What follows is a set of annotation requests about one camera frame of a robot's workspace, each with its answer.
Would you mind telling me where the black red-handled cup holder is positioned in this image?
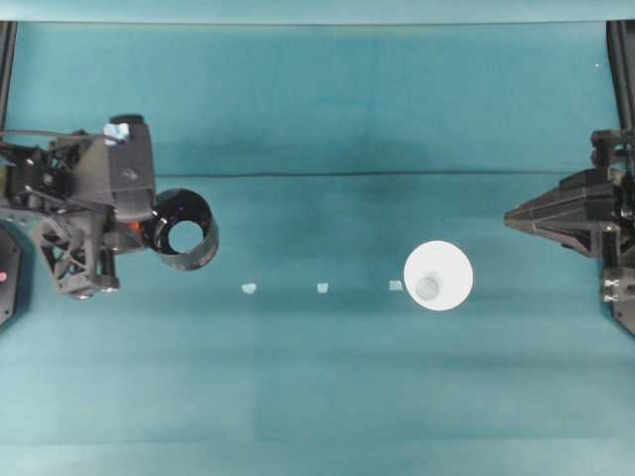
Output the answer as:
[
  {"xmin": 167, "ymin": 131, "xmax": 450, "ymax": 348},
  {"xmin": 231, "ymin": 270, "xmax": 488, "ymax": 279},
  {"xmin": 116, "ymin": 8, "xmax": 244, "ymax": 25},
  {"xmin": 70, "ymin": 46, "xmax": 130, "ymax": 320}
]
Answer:
[{"xmin": 147, "ymin": 187, "xmax": 221, "ymax": 273}]

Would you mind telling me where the white paper cup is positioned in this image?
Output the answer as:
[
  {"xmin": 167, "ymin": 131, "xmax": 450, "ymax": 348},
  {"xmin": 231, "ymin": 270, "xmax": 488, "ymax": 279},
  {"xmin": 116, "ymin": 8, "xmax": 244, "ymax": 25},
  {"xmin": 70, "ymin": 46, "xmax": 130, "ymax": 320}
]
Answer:
[{"xmin": 403, "ymin": 240, "xmax": 475, "ymax": 312}]

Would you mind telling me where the blue-green table cloth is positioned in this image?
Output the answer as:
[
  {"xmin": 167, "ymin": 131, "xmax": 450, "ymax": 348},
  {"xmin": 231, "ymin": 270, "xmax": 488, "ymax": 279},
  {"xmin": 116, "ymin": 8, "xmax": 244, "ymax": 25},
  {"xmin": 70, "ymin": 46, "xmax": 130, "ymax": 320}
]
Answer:
[{"xmin": 0, "ymin": 19, "xmax": 635, "ymax": 476}]

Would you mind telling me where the black table frame rail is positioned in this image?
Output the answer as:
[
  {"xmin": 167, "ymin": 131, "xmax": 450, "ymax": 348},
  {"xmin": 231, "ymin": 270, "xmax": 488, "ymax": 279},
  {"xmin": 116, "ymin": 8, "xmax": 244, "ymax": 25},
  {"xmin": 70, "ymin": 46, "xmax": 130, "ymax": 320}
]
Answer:
[
  {"xmin": 604, "ymin": 19, "xmax": 635, "ymax": 133},
  {"xmin": 0, "ymin": 20, "xmax": 19, "ymax": 131}
]

